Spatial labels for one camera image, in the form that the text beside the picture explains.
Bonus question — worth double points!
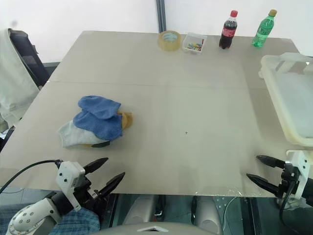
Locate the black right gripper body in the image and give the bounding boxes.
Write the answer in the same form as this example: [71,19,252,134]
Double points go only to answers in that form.
[277,161,300,199]

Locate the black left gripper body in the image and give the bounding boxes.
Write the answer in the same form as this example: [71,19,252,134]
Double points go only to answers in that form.
[72,170,109,214]

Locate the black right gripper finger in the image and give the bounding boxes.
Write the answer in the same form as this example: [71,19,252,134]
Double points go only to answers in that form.
[256,155,286,170]
[246,173,280,197]

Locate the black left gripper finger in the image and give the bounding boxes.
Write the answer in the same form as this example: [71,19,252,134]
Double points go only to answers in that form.
[97,172,126,197]
[83,158,109,175]

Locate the white plastic bin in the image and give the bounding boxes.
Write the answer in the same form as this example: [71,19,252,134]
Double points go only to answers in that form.
[258,51,313,147]

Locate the small clear plastic box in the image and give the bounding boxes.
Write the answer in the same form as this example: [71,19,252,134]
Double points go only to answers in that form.
[181,32,208,54]

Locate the light grey sock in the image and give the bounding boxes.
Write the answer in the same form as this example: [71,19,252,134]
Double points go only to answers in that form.
[57,120,110,148]

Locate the blue terry sock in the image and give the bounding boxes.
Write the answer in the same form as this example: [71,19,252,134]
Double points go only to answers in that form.
[73,111,124,142]
[77,95,122,120]

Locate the grey rounded shape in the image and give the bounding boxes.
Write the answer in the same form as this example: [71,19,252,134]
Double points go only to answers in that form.
[195,195,225,234]
[121,195,160,225]

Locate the grey robot torso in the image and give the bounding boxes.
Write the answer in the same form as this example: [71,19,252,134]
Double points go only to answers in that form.
[99,221,224,235]

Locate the beige cloth on chair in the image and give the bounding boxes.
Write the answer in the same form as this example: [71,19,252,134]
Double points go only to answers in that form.
[0,27,41,131]

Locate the black office chair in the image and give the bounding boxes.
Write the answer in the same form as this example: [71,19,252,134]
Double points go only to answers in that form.
[9,29,51,88]

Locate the green plastic bottle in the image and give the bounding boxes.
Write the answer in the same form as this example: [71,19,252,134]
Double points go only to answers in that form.
[251,9,278,48]

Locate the cola bottle red cap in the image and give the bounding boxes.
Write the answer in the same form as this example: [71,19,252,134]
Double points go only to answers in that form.
[218,10,239,50]

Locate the colourful small clips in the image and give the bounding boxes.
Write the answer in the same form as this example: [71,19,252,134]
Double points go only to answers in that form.
[184,42,204,51]

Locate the clear packing tape roll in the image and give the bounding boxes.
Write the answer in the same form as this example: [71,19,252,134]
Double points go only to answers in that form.
[157,30,182,52]

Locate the grey metal pole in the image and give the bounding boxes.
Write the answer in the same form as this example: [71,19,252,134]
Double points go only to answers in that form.
[156,0,168,33]

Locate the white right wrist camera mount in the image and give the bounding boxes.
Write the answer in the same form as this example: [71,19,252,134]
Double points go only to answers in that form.
[285,149,310,200]

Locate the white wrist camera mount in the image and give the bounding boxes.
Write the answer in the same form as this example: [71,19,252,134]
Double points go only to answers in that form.
[285,149,310,200]
[55,161,86,212]

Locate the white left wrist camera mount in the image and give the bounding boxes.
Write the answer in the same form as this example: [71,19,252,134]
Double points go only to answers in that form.
[55,161,86,212]

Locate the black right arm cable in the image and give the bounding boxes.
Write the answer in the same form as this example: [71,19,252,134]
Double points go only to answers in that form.
[279,168,298,235]

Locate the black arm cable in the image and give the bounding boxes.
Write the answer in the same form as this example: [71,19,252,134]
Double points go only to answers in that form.
[0,159,61,194]
[279,168,298,235]

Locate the thin white cable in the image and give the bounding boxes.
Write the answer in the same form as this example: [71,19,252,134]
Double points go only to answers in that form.
[221,195,238,229]

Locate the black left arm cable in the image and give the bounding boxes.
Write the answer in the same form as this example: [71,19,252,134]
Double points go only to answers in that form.
[0,159,61,194]

